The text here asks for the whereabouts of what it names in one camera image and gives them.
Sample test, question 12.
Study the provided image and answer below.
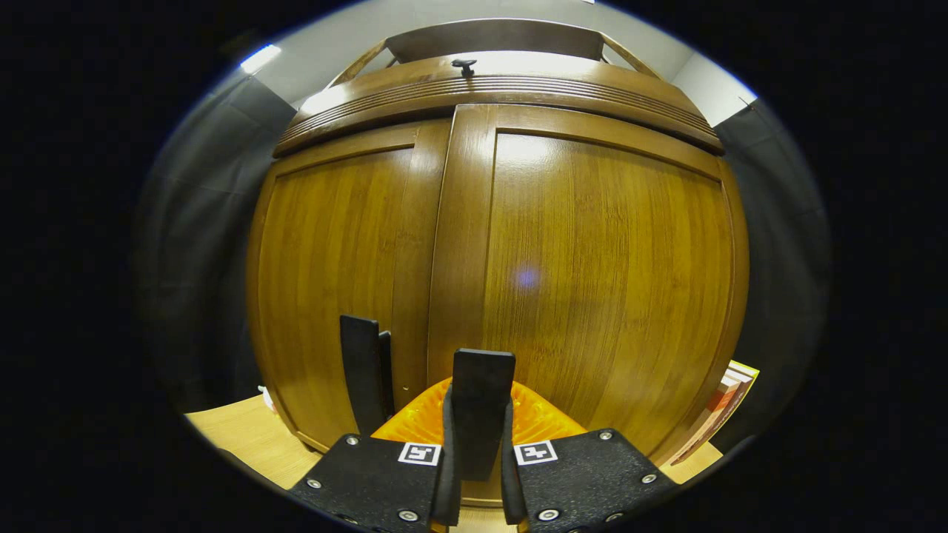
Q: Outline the wooden double-door shoe cabinet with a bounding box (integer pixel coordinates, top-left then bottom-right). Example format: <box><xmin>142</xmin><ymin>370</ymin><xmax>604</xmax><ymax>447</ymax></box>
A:
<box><xmin>246</xmin><ymin>19</ymin><xmax>750</xmax><ymax>512</ymax></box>

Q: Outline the wooden shoe cabinet door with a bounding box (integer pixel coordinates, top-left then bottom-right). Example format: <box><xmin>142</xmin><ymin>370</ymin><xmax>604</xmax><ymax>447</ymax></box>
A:
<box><xmin>248</xmin><ymin>118</ymin><xmax>453</xmax><ymax>452</ymax></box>
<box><xmin>427</xmin><ymin>104</ymin><xmax>750</xmax><ymax>504</ymax></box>

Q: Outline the black backdrop cloth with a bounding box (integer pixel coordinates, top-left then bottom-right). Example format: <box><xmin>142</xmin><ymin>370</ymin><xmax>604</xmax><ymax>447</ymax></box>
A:
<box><xmin>137</xmin><ymin>74</ymin><xmax>830</xmax><ymax>452</ymax></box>

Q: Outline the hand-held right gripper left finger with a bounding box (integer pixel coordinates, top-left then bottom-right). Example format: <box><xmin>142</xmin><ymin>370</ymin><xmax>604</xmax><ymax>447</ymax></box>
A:
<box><xmin>289</xmin><ymin>379</ymin><xmax>461</xmax><ymax>533</ymax></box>

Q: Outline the wooden drawer with black knob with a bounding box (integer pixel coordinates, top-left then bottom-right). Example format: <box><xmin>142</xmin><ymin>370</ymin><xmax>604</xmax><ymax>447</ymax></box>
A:
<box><xmin>273</xmin><ymin>50</ymin><xmax>725</xmax><ymax>158</ymax></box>

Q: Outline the orange and white book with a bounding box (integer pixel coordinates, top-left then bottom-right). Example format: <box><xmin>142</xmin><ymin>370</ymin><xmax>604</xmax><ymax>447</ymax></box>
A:
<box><xmin>670</xmin><ymin>374</ymin><xmax>745</xmax><ymax>466</ymax></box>

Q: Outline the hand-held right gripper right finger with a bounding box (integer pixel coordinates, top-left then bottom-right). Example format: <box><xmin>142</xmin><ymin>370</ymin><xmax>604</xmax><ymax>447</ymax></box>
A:
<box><xmin>501</xmin><ymin>381</ymin><xmax>678</xmax><ymax>533</ymax></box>

